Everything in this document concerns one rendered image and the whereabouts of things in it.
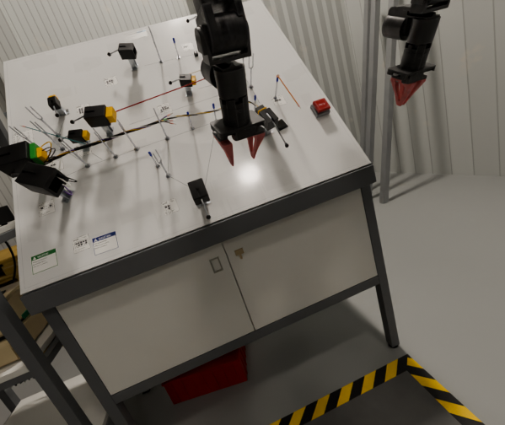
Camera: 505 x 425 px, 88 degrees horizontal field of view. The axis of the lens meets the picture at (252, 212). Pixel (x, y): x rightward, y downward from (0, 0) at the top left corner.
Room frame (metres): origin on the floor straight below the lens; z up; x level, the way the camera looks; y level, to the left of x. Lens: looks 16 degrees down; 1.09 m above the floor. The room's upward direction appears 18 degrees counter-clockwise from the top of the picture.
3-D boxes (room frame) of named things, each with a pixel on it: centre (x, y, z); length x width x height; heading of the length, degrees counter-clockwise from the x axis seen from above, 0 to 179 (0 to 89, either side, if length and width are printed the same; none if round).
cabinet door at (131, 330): (0.80, 0.40, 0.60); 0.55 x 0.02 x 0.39; 99
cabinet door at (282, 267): (0.88, -0.14, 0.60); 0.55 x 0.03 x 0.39; 99
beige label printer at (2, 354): (0.85, 0.96, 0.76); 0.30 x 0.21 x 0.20; 12
